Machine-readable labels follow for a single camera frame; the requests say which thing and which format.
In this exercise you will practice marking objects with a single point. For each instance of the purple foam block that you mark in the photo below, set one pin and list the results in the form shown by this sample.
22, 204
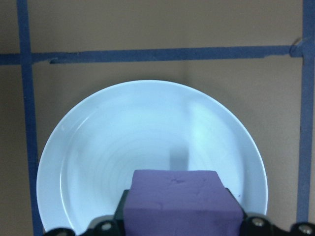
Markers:
179, 204

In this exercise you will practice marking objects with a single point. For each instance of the white round plate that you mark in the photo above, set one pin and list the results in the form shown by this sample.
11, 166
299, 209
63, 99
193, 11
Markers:
123, 135

